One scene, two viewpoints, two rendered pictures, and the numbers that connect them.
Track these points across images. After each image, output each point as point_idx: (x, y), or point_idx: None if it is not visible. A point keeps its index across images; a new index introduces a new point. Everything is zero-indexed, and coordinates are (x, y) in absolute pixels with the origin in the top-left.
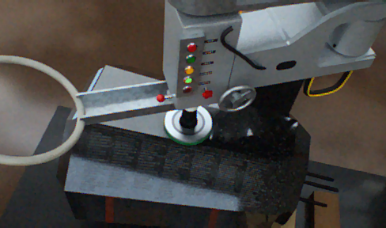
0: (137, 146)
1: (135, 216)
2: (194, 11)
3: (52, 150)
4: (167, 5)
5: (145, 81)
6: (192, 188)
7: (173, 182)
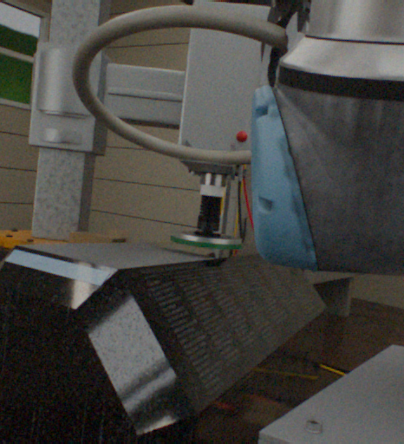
0: (201, 282)
1: (249, 443)
2: None
3: None
4: None
5: (90, 244)
6: (274, 312)
7: (260, 314)
